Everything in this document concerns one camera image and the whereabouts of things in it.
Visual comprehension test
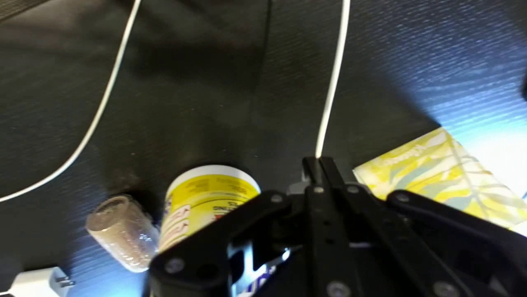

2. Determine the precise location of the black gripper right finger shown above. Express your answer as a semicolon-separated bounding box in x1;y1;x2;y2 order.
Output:
319;156;527;297

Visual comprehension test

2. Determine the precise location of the white charger cable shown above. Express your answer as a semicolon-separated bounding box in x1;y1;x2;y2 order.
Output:
0;0;352;205

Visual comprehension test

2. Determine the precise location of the disinfecting wipes canister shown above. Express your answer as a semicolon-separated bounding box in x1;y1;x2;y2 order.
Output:
156;164;261;256

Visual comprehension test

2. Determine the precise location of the yellow patterned tissue box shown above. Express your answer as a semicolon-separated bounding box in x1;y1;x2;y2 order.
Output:
352;128;527;240

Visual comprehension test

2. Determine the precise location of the white charger block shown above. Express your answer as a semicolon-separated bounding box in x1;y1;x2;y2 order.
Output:
0;265;75;297

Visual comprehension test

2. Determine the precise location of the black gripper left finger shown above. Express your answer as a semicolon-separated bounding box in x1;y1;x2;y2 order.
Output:
146;156;363;297

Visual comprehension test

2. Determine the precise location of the clear plastic cup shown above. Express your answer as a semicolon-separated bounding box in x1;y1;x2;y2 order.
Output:
83;194;161;275

